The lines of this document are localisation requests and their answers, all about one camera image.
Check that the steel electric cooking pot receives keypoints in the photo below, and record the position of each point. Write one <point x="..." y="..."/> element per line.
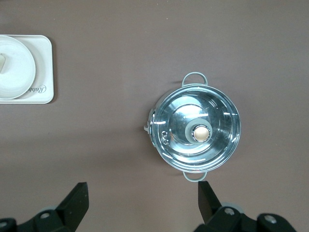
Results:
<point x="193" y="179"/>

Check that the round cream plate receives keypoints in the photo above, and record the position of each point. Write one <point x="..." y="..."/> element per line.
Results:
<point x="17" y="70"/>

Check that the cream rabbit print tray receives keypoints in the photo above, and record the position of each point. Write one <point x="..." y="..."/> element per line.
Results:
<point x="44" y="70"/>

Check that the glass pot lid with knob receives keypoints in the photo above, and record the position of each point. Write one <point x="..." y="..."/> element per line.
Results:
<point x="217" y="116"/>

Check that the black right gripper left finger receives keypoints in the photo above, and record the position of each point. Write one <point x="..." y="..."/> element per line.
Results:
<point x="76" y="203"/>

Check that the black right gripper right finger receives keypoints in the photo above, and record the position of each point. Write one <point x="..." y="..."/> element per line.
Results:
<point x="207" y="203"/>

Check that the brown table cover sheet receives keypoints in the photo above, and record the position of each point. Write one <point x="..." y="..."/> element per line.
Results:
<point x="120" y="48"/>

